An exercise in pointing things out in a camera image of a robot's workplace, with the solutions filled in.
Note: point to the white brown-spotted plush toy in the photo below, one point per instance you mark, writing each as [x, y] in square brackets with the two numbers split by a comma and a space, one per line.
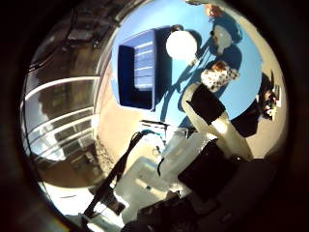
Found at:
[219, 77]

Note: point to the low hedge planter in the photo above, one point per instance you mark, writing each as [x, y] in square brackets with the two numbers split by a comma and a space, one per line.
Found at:
[103, 151]

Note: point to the white ball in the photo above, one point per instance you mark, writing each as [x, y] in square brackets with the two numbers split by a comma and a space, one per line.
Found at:
[181, 46]

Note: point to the orange brown toy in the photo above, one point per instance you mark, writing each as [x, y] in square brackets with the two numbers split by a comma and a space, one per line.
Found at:
[212, 9]

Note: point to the blue table mat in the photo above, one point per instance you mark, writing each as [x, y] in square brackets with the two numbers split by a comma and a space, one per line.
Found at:
[238, 93]

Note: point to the blue plastic container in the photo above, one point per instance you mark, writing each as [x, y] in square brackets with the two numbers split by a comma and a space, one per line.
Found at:
[141, 69]

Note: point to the white metal balcony railing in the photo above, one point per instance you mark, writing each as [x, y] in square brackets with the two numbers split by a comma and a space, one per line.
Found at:
[58, 93]

